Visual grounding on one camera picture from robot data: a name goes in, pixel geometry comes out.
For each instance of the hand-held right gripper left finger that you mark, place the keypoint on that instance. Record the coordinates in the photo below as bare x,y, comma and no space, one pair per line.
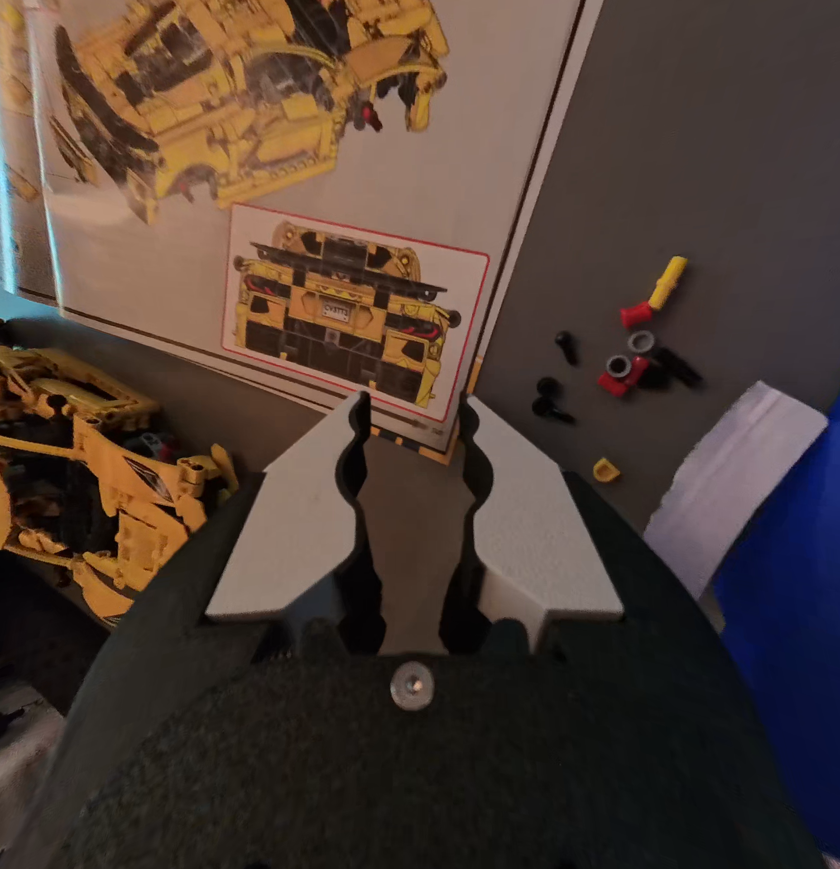
284,543

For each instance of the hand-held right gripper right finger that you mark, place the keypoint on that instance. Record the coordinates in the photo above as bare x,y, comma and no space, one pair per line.
542,543

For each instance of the yellow toy brick car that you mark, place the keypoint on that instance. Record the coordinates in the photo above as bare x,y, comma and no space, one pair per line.
121,489

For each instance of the grey desk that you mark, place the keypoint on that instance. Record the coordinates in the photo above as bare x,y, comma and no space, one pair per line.
664,170

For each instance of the yellow round stud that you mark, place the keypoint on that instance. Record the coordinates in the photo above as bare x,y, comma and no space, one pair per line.
605,470

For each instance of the white paper strip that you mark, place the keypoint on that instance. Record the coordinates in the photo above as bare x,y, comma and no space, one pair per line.
732,468

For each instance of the pile of small bricks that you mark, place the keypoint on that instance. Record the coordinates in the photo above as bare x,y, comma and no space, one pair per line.
637,313

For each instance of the blue plastic bin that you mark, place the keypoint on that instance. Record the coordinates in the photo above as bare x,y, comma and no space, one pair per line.
800,611

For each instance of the white shirt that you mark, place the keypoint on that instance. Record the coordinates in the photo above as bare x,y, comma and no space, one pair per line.
19,747

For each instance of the open instruction booklet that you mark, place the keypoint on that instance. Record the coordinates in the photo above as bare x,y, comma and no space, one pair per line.
392,170

